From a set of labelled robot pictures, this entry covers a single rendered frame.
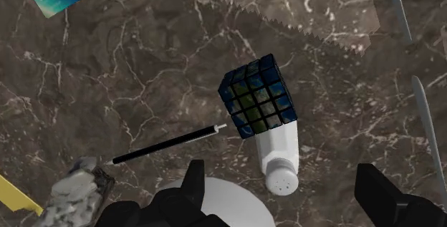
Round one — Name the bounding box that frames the earth print puzzle cube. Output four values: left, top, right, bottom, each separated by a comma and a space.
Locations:
217, 53, 299, 140

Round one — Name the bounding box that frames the yellow flat object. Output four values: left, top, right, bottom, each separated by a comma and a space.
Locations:
0, 173, 44, 217

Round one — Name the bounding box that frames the white shaker bottle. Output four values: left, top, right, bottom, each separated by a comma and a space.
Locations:
254, 120, 300, 196

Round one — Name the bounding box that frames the grey white marbled lump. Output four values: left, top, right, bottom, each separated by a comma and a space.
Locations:
33, 156, 116, 227

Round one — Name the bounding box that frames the grey metal cutlery piece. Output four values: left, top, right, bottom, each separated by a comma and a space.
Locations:
385, 0, 413, 46
411, 76, 447, 210

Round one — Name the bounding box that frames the black pen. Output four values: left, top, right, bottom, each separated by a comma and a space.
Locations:
105, 122, 228, 166

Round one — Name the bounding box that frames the white round plate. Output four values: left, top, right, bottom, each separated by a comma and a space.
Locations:
157, 176, 277, 227

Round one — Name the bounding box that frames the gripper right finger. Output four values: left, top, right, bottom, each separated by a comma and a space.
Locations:
354, 163, 447, 227

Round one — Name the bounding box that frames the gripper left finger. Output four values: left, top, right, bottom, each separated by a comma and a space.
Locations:
95, 159, 230, 227

